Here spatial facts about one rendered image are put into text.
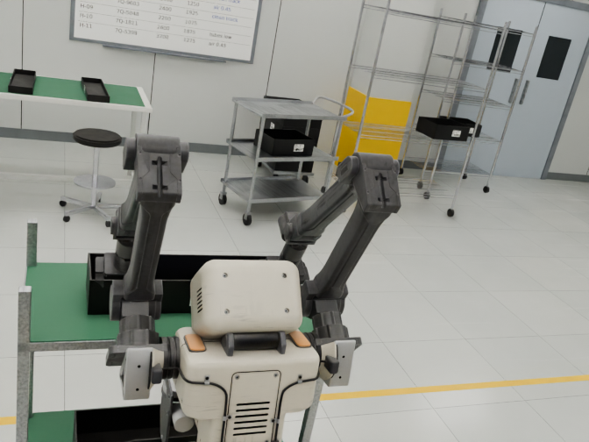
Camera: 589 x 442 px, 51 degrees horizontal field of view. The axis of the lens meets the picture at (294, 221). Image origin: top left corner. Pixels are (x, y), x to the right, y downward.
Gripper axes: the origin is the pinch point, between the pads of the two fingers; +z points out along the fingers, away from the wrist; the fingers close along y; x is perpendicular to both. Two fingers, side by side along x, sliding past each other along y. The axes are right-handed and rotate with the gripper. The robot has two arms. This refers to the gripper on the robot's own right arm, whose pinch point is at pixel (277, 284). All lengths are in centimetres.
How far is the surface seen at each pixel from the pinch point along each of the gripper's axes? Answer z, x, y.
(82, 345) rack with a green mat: 17, 9, 52
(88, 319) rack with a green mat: 20, -1, 50
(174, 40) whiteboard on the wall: 216, -435, -39
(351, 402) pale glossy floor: 135, -20, -84
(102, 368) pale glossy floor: 151, -53, 36
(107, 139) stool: 176, -243, 30
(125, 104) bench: 177, -284, 16
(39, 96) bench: 176, -282, 76
